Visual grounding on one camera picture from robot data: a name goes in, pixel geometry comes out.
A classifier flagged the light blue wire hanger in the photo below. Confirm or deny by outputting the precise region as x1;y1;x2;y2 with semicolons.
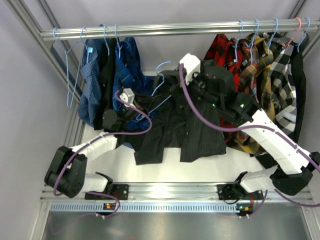
136;61;171;121

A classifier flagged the dark grey pinstripe shirt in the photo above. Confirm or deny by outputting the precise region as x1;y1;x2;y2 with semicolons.
134;70;226;165

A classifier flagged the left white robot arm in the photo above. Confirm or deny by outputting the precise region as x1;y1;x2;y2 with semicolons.
44;88;152;198

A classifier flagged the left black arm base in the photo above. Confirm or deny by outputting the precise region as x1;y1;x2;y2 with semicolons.
84;172;129;200

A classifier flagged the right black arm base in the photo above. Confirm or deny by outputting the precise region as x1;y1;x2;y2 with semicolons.
217;183;264;203

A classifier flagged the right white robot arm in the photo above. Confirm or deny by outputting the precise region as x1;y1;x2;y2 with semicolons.
179;58;320;196

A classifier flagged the blue plaid shirt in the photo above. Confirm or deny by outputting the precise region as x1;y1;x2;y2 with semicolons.
110;37;155;132

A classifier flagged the red plaid hanging shirt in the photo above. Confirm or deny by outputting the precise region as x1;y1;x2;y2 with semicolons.
204;34;242;91

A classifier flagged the red black plaid shirt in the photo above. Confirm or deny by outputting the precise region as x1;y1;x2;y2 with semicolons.
220;117;239;148

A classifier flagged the light blue checked shirt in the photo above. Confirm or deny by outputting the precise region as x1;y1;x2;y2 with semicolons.
77;39;104;126

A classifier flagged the yellow brown plaid shirt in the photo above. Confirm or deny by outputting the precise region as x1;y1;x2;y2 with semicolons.
224;33;275;155

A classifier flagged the black white plaid shirt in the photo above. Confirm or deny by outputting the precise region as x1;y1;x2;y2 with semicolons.
263;32;298;142

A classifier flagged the light blue empty hanger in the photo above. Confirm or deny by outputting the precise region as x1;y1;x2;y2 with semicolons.
52;26;87;109

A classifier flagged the pink hanger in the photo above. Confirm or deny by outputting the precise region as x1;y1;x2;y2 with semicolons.
281;17;303;48

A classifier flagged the black hanging garment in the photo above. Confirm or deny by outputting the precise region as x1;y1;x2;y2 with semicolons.
93;37;141;151

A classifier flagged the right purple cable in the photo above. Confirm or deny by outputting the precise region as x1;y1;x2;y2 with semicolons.
178;62;320;218

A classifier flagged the purple cable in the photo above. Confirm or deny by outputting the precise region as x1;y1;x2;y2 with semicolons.
52;89;153;221
178;62;320;218

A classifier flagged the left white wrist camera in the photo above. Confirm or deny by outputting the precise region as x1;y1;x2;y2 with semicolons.
119;88;135;105

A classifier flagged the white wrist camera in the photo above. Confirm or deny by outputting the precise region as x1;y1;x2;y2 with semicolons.
119;88;135;105
179;53;201;86

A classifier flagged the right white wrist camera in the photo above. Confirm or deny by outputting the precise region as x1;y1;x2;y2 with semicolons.
179;53;201;86

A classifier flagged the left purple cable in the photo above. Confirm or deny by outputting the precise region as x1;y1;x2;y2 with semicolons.
52;89;153;221

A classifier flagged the aluminium front rail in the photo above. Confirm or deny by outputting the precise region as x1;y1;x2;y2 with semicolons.
41;181;315;213

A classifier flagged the aluminium hanging rail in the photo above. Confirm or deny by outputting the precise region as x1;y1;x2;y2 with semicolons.
40;18;320;41

